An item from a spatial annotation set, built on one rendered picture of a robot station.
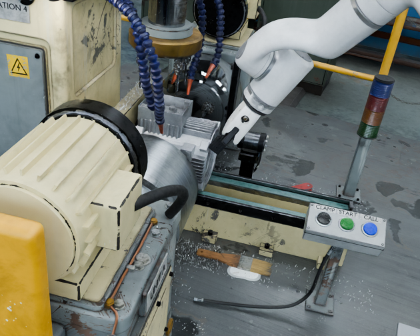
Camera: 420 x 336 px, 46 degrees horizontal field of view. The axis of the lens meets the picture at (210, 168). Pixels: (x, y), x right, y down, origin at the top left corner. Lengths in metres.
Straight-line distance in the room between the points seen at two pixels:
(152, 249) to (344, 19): 0.56
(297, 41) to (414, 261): 0.78
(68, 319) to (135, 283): 0.11
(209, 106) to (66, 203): 0.93
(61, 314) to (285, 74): 0.68
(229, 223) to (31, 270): 0.86
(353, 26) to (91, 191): 0.59
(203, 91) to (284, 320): 0.70
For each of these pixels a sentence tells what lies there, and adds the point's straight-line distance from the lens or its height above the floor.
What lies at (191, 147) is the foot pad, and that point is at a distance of 1.27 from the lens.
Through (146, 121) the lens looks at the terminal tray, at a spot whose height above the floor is 1.11.
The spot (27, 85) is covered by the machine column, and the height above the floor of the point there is 1.21.
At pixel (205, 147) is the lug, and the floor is 1.08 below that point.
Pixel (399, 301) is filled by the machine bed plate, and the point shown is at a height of 0.80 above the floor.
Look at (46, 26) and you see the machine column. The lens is 1.18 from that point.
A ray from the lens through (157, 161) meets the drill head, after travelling 1.05.
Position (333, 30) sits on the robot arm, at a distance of 1.03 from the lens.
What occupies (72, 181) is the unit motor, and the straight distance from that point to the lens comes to 0.66.
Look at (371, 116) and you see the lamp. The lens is 1.57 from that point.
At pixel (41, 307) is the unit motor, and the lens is 0.64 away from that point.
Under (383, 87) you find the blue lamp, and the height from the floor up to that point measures 1.20.
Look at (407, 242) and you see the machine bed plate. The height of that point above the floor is 0.80.
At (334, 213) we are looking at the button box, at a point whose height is 1.07.
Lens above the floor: 1.71
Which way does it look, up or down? 32 degrees down
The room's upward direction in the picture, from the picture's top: 7 degrees clockwise
